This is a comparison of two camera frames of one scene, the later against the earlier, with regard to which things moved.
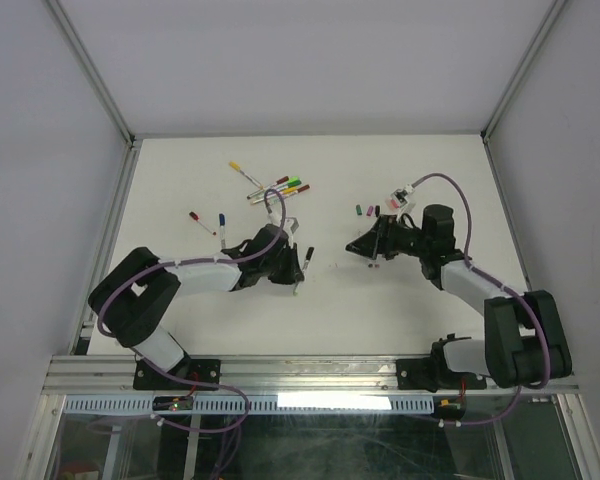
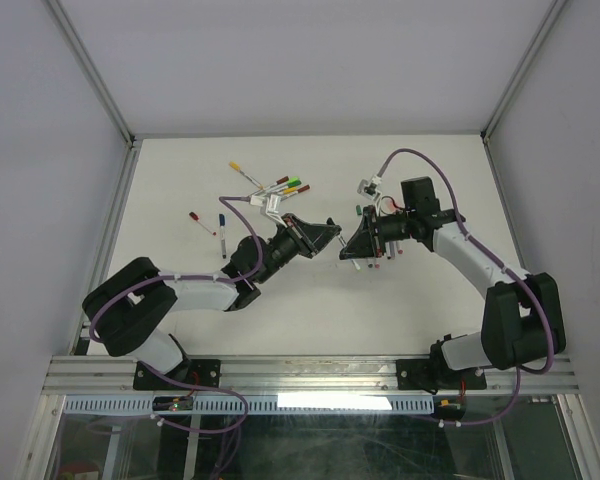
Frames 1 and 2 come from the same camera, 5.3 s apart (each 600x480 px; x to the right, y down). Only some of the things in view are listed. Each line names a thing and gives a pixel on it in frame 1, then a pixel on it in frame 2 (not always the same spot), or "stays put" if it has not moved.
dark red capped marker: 293,192 stays put
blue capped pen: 222,231 stays put
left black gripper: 293,273 → 308,238
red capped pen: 196,218 stays put
